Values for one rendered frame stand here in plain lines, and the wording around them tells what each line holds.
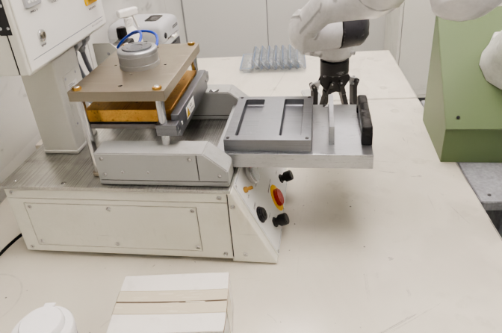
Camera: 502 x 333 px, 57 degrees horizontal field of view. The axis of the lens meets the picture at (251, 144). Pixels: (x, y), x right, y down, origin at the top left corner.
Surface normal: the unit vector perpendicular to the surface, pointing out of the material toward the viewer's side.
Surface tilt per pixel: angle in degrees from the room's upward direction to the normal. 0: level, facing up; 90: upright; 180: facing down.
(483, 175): 0
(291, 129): 0
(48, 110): 90
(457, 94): 45
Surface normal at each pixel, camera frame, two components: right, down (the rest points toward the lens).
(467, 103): -0.14, -0.27
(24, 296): -0.07, -0.87
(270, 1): -0.07, 0.50
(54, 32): 0.99, 0.00
